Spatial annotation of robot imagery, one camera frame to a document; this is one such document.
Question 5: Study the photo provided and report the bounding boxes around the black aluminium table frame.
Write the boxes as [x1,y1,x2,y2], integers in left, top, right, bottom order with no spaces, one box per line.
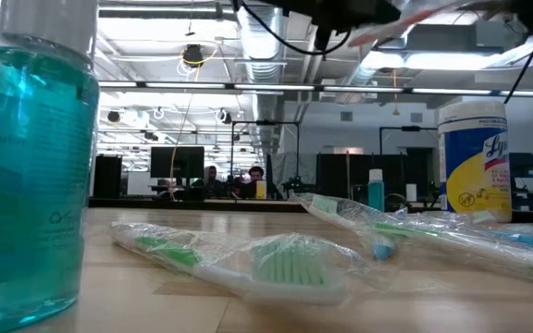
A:
[88,197,439,215]

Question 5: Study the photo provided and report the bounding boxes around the black cabinet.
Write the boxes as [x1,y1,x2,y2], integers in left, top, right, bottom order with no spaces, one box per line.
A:
[93,154,123,200]

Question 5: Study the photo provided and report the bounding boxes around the blue storage rack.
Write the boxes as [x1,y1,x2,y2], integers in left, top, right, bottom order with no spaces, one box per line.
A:
[509,152,533,212]

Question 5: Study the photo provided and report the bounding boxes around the yellow hanging cable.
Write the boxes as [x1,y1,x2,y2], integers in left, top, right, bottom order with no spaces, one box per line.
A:
[167,41,222,201]

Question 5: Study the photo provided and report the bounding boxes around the black rig frame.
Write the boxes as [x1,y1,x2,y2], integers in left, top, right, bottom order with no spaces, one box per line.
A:
[230,119,302,201]
[378,125,440,158]

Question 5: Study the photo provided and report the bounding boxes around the person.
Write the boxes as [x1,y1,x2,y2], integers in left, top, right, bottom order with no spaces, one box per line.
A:
[240,165,273,201]
[199,165,225,199]

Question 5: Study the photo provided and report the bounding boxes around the disinfecting wipes canister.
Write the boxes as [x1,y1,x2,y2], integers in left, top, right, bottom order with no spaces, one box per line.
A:
[437,100,514,224]

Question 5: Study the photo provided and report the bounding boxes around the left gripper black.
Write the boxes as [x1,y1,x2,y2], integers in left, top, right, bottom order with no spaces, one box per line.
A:
[259,0,402,51]

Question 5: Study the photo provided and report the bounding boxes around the black computer monitor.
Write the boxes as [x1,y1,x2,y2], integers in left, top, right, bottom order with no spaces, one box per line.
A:
[149,145,205,179]

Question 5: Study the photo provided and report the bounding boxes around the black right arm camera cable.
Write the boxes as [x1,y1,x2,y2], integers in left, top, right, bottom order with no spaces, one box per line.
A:
[502,37,533,105]

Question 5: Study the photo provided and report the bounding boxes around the black partition panel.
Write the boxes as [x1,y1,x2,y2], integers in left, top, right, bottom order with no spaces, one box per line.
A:
[316,153,407,206]

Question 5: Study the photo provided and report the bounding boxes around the black overhead camera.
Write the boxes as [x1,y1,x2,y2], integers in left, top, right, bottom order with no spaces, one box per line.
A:
[181,43,205,68]

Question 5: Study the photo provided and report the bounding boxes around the small blue mouthwash bottle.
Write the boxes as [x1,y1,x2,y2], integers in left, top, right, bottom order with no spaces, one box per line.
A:
[0,0,101,333]
[367,168,386,213]

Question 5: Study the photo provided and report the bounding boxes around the silver ventilation duct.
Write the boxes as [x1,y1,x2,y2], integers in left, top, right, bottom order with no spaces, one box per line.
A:
[234,6,291,154]
[335,45,390,105]

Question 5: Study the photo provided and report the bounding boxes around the green toothbrush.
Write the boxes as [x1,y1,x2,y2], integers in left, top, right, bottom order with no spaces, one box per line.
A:
[293,191,533,289]
[108,220,369,307]

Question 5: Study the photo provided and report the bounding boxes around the LED light bar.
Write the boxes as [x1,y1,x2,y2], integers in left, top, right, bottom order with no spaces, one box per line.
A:
[97,80,533,97]

